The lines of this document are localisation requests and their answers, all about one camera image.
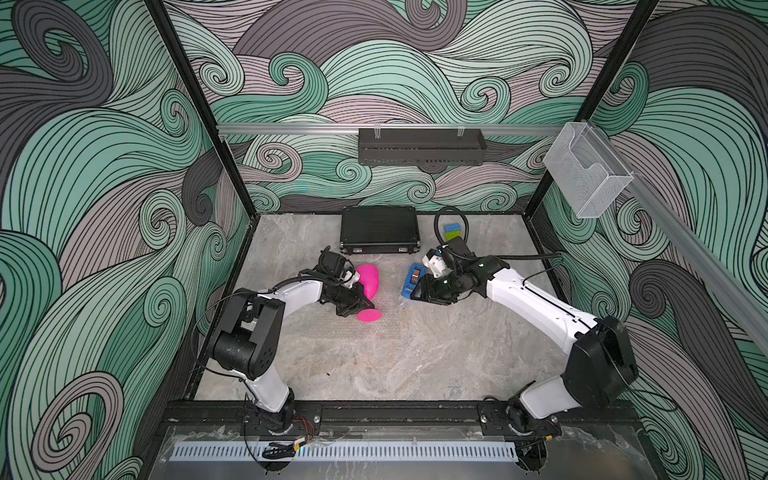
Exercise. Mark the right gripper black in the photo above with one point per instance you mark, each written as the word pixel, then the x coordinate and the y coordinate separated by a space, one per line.
pixel 428 292

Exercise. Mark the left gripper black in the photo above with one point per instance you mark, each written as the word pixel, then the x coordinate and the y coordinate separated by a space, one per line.
pixel 359 299

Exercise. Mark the blue tape dispenser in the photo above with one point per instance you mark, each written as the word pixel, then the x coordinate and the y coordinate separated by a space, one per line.
pixel 415 272

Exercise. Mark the pink plastic wine glass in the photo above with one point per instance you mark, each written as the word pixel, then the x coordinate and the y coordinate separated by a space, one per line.
pixel 369 278

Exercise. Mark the clear bubble wrap sheet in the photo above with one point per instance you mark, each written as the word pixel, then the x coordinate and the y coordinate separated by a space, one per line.
pixel 320 323

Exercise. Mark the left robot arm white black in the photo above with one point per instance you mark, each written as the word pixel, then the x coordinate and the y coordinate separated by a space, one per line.
pixel 245 341

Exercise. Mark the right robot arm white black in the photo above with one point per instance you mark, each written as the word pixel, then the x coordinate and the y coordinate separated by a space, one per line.
pixel 600 362

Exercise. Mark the blue green sponge block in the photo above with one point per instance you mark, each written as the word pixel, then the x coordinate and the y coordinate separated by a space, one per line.
pixel 452 231

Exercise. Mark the black hard case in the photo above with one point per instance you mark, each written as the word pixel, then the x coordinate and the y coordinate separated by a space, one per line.
pixel 379 230

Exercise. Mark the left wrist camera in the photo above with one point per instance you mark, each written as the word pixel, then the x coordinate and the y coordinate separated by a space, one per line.
pixel 347 275

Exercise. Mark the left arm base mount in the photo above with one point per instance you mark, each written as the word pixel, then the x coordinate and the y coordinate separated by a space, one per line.
pixel 296 419

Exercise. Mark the black wall shelf tray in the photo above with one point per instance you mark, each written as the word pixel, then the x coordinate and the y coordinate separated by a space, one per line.
pixel 431 149

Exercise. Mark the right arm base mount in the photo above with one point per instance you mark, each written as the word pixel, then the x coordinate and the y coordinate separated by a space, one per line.
pixel 511 419

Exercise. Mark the white slotted cable duct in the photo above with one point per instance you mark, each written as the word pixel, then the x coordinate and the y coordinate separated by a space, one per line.
pixel 359 451

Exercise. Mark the clear acrylic wall box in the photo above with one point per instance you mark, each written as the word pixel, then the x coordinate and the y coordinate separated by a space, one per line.
pixel 588 170

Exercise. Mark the aluminium rail back wall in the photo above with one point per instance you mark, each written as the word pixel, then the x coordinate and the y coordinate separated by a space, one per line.
pixel 304 128

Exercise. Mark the aluminium rail wall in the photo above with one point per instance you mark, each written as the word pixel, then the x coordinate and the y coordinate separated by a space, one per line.
pixel 304 128
pixel 712 228

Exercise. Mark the aluminium rail right wall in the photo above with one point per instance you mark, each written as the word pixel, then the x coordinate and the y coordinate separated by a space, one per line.
pixel 712 228

